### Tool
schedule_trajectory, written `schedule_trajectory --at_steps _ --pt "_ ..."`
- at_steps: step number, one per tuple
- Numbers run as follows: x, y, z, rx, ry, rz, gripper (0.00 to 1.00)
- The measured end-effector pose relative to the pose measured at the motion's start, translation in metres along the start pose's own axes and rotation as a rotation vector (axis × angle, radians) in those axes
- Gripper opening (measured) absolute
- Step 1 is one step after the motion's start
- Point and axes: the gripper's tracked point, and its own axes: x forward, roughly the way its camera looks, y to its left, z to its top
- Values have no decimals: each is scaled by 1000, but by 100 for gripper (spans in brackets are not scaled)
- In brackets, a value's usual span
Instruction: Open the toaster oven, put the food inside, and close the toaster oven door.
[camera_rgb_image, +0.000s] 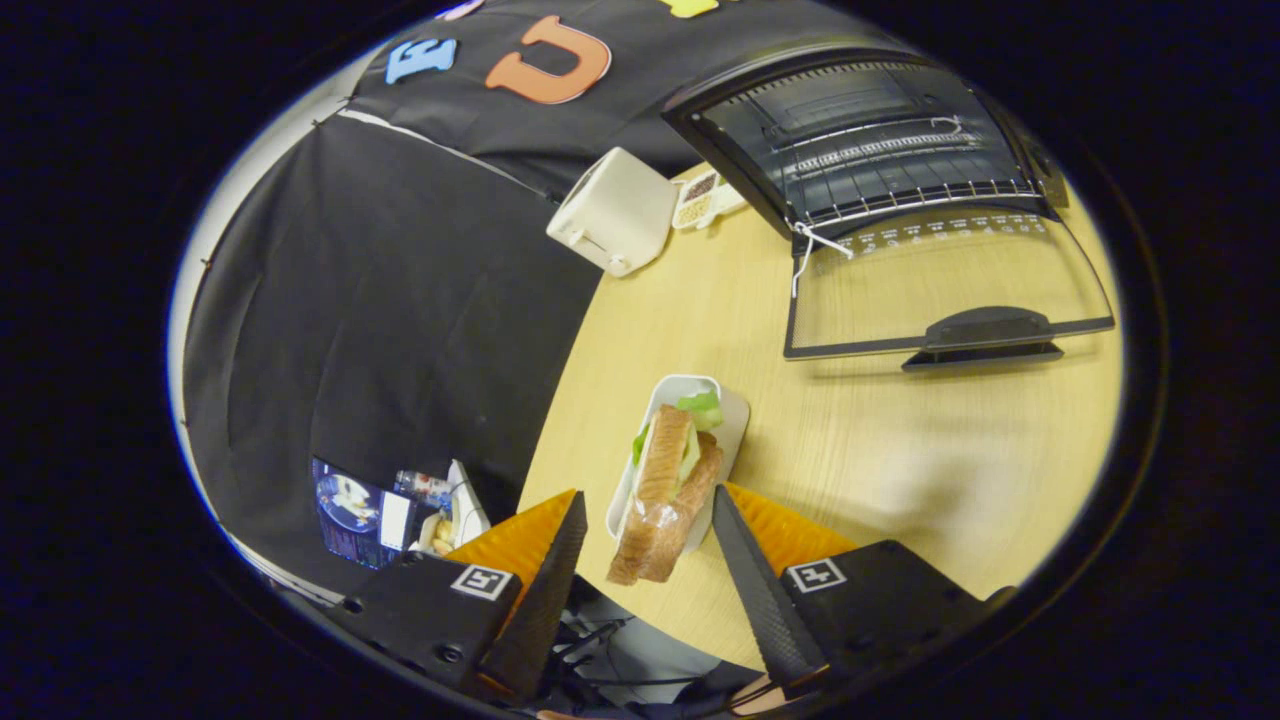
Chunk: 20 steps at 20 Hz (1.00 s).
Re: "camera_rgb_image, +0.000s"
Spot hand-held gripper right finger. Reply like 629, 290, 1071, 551
711, 483, 1017, 701

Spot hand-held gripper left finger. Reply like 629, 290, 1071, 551
335, 489, 590, 703

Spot toast sandwich with lettuce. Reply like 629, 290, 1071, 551
606, 392, 725, 587

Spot black toaster oven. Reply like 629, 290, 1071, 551
662, 45, 1117, 374

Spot white bread toaster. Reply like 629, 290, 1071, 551
546, 147, 679, 278

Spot person's grey trousers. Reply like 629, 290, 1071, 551
580, 620, 733, 701

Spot white plastic container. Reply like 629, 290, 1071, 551
445, 460, 492, 549

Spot clear plastic bottle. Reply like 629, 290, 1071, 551
393, 470, 453, 501

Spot white oblong plate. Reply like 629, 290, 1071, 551
606, 374, 751, 556

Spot blue printed box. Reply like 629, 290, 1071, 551
312, 458, 413, 571

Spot black backdrop cloth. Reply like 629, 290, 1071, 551
180, 0, 901, 601

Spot black cables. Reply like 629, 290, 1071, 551
548, 598, 701, 703

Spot white cable tie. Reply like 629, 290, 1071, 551
790, 222, 856, 299

